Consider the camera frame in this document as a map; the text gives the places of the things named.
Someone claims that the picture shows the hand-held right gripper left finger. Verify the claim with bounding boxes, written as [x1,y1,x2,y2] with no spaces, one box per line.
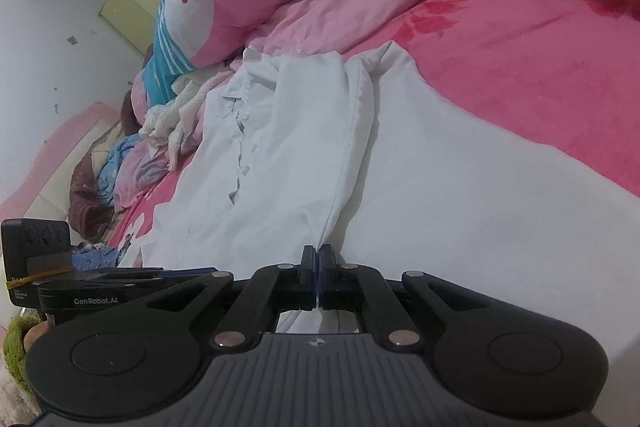
[135,245,318,350]

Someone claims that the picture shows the white shirt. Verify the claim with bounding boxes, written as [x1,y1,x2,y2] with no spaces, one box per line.
[137,42,640,408]

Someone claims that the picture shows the person's left forearm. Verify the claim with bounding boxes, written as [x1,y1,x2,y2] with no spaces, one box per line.
[0,312,36,408]

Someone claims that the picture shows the pile of crumpled clothes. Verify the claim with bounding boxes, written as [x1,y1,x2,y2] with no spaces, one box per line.
[69,89,146,240]

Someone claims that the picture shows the blue denim jeans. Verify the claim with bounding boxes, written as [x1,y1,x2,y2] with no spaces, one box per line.
[70,242,121,270]

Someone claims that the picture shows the pink printed quilt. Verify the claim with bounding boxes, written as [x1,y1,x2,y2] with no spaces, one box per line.
[112,0,493,208]

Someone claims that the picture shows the light blue cloth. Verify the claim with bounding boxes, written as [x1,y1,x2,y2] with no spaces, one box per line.
[97,134,143,208]

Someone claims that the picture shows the white knit sweater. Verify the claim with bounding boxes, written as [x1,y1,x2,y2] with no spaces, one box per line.
[140,69,236,170]

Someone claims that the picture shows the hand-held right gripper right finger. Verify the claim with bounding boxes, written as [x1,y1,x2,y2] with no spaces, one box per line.
[320,244,496,352]

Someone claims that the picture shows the pink white printed pillow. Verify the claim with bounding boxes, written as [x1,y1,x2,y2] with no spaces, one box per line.
[140,0,346,105]

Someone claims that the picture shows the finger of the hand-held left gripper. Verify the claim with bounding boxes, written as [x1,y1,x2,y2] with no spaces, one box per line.
[97,266,216,289]

